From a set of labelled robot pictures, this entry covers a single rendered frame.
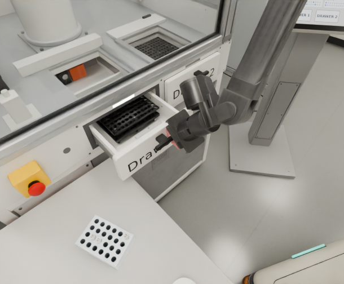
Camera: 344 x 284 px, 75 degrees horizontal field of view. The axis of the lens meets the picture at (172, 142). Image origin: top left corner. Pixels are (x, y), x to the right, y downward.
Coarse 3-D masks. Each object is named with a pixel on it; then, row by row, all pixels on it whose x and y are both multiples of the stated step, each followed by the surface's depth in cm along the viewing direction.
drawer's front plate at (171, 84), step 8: (208, 56) 89; (216, 56) 90; (200, 64) 85; (208, 64) 89; (216, 64) 93; (184, 72) 82; (192, 72) 84; (216, 72) 97; (168, 80) 79; (176, 80) 80; (184, 80) 84; (168, 88) 80; (176, 88) 83; (168, 96) 83; (176, 96) 86
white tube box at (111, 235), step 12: (96, 216) 61; (96, 228) 59; (108, 228) 62; (120, 228) 59; (84, 240) 59; (108, 240) 58; (120, 240) 58; (132, 240) 58; (96, 252) 56; (108, 252) 56; (120, 252) 56; (108, 264) 56; (120, 264) 56
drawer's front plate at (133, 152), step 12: (156, 132) 63; (132, 144) 61; (144, 144) 63; (156, 144) 67; (168, 144) 72; (120, 156) 58; (132, 156) 62; (144, 156) 66; (156, 156) 71; (120, 168) 61; (132, 168) 65
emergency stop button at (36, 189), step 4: (36, 184) 57; (40, 184) 57; (44, 184) 59; (32, 188) 56; (36, 188) 57; (40, 188) 57; (44, 188) 58; (28, 192) 57; (32, 192) 56; (36, 192) 57; (40, 192) 58
